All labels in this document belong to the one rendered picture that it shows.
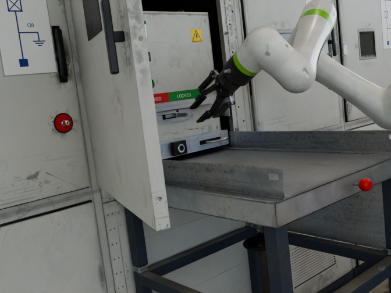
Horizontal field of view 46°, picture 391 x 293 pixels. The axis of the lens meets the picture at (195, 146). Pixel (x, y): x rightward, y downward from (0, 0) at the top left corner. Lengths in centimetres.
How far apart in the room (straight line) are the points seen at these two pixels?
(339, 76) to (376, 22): 105
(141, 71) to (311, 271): 165
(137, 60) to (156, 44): 82
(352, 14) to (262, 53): 133
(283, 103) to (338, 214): 63
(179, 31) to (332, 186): 89
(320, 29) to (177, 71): 53
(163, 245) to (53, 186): 48
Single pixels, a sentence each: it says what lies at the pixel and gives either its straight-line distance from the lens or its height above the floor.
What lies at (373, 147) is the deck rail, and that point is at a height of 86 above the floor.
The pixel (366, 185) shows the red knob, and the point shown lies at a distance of 121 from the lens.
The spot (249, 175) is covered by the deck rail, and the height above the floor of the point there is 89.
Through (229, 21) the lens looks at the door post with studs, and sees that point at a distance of 189.
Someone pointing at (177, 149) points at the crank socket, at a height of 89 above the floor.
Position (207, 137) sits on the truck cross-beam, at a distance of 179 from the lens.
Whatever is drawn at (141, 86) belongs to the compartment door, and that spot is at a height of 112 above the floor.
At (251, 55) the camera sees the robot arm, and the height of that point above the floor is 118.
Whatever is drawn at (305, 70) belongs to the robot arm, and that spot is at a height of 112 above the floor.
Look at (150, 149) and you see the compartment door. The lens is 88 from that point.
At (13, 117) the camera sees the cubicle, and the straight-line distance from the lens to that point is 136.
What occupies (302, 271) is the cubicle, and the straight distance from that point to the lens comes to 226.
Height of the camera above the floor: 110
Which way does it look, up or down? 7 degrees down
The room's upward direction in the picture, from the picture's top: 7 degrees counter-clockwise
